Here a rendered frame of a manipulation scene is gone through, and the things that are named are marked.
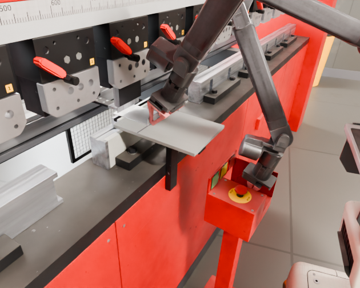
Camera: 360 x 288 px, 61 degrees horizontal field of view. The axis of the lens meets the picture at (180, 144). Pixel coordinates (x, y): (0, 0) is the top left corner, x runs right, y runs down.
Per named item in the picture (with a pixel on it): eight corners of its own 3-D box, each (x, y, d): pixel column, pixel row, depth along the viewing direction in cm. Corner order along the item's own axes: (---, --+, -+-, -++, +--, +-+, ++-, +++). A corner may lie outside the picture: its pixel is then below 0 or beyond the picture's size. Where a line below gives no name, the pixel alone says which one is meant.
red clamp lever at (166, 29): (168, 23, 82) (182, 42, 91) (156, 21, 84) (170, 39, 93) (166, 29, 82) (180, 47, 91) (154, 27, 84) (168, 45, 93)
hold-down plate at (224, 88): (214, 104, 129) (215, 98, 128) (203, 102, 132) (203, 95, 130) (240, 84, 151) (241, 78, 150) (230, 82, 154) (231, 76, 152)
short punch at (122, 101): (120, 114, 88) (118, 82, 83) (115, 112, 89) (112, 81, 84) (141, 102, 95) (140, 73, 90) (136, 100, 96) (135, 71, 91)
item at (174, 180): (195, 202, 92) (200, 142, 81) (156, 185, 98) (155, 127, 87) (201, 195, 95) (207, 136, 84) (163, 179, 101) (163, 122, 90)
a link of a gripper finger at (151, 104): (138, 119, 85) (150, 95, 78) (152, 110, 90) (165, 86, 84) (155, 135, 84) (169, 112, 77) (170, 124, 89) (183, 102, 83)
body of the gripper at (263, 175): (248, 165, 104) (257, 149, 100) (275, 182, 101) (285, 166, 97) (240, 174, 99) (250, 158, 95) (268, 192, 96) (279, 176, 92)
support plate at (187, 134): (194, 157, 75) (194, 154, 74) (113, 127, 86) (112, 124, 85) (224, 128, 88) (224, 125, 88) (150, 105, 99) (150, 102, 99)
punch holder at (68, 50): (50, 120, 63) (33, 39, 54) (24, 110, 67) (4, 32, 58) (101, 97, 74) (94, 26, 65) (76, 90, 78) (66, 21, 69)
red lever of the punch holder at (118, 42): (120, 36, 67) (141, 56, 76) (106, 33, 69) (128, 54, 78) (117, 43, 67) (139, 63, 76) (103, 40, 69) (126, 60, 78)
